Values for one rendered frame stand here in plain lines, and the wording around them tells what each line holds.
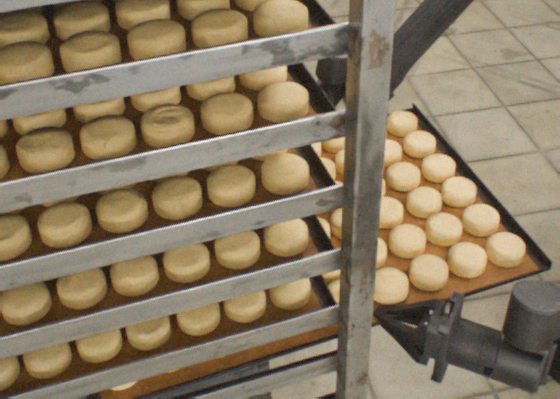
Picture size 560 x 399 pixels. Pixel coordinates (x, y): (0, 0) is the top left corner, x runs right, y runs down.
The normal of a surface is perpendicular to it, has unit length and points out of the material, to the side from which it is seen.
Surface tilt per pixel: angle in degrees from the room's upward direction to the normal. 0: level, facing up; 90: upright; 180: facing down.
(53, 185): 90
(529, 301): 12
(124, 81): 90
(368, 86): 90
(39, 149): 0
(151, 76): 90
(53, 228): 0
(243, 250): 0
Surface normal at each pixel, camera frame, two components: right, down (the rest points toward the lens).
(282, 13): -0.01, -0.80
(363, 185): 0.33, 0.56
